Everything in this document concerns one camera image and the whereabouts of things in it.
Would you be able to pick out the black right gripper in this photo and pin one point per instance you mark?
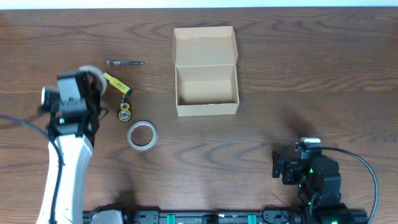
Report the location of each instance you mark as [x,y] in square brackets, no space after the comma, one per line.
[290,168]

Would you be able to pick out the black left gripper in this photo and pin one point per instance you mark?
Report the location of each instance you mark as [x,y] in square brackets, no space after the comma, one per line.
[96,88]

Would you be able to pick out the grey tape roll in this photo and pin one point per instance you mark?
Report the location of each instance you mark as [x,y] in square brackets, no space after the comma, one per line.
[147,146]

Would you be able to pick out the white tape roll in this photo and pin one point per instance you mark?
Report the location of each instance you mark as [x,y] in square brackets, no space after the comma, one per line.
[98,74]

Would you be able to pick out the brown cardboard box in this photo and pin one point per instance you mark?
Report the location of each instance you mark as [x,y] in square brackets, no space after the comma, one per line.
[205,61]

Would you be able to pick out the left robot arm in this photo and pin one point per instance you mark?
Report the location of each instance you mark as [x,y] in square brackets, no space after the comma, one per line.
[69,157]

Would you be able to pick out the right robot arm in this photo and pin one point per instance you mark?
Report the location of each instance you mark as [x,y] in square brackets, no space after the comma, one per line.
[318,180]

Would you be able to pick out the yellow highlighter marker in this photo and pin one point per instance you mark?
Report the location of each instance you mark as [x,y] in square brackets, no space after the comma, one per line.
[118,84]

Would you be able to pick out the black ballpoint pen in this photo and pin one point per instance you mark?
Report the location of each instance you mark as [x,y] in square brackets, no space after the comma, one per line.
[118,62]

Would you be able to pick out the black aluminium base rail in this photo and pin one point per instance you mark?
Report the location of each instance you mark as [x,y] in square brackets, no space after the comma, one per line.
[268,215]

